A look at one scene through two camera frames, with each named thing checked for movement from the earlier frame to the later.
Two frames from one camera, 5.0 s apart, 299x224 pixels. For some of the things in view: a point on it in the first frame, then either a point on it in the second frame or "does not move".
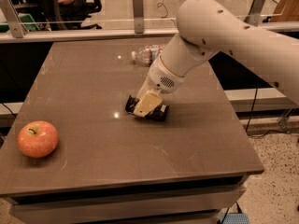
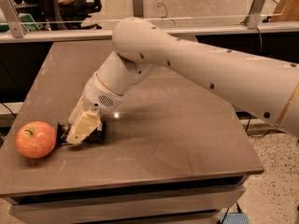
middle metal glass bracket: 137,2 does not move
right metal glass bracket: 253,16 does not move
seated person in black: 72,0 does not move
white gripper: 163,77 to 97,96
